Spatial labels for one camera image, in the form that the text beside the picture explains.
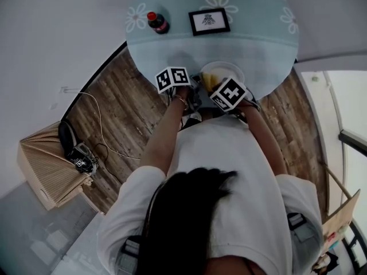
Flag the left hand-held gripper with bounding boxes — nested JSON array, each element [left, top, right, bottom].
[[155, 66, 205, 117]]

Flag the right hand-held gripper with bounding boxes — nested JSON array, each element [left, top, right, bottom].
[[209, 77, 261, 123]]

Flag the blurred yellow-brown object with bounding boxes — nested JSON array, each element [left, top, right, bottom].
[[201, 72, 222, 93]]

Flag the white round plate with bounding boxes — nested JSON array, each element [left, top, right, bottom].
[[200, 61, 245, 93]]

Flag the person's left forearm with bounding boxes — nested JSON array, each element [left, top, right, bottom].
[[140, 89, 192, 174]]

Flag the person's right forearm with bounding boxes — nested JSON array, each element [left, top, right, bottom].
[[239, 103, 287, 177]]

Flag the round table, light blue cloth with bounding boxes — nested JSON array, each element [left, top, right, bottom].
[[125, 0, 299, 108]]

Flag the dark cola bottle red cap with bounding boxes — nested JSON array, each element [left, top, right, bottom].
[[146, 11, 170, 35]]

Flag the person's white shirt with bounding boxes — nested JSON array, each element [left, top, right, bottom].
[[97, 116, 325, 275]]

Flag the black headphones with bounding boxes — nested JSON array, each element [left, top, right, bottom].
[[58, 120, 78, 157]]

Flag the wooden easel legs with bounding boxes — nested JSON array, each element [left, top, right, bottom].
[[323, 164, 352, 200]]

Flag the wooden painting board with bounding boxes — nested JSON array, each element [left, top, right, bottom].
[[321, 189, 361, 254]]

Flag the cardboard box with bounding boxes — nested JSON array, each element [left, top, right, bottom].
[[16, 121, 92, 211]]

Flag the thin wrist bracelet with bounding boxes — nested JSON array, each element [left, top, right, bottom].
[[173, 94, 190, 111]]

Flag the black picture frame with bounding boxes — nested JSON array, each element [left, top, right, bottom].
[[188, 7, 231, 37]]

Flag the white window frame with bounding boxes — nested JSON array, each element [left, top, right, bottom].
[[295, 64, 367, 226]]

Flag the white cable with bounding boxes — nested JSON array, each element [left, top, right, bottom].
[[61, 87, 142, 160]]

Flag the black cable with adapter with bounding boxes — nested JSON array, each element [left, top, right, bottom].
[[94, 143, 123, 183]]

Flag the grey device with wires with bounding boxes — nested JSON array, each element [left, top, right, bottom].
[[67, 142, 100, 174]]

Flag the grey right backpack strap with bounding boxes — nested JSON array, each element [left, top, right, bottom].
[[286, 212, 316, 242]]

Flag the grey backpack strap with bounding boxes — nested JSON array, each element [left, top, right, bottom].
[[286, 212, 316, 242], [119, 235, 143, 275]]

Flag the grey left backpack strap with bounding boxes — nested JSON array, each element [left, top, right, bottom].
[[119, 235, 143, 275]]

